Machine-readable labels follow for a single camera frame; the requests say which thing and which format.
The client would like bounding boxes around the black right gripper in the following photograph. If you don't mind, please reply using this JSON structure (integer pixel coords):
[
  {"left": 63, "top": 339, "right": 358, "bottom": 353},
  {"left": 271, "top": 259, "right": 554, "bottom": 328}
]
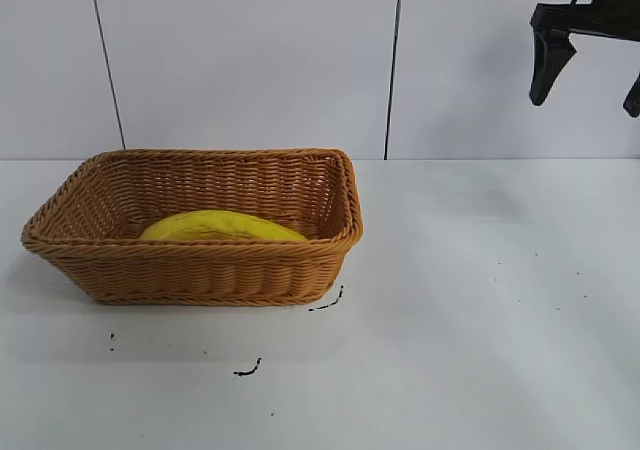
[{"left": 529, "top": 0, "right": 640, "bottom": 119}]

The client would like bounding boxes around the yellow banana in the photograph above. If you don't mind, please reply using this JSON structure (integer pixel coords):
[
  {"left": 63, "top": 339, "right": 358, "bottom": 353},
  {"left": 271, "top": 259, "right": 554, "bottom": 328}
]
[{"left": 138, "top": 209, "right": 311, "bottom": 244}]

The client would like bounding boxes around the tan woven wicker basket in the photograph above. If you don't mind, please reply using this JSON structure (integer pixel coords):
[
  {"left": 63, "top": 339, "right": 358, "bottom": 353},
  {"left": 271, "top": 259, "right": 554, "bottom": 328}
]
[{"left": 20, "top": 145, "right": 365, "bottom": 307}]

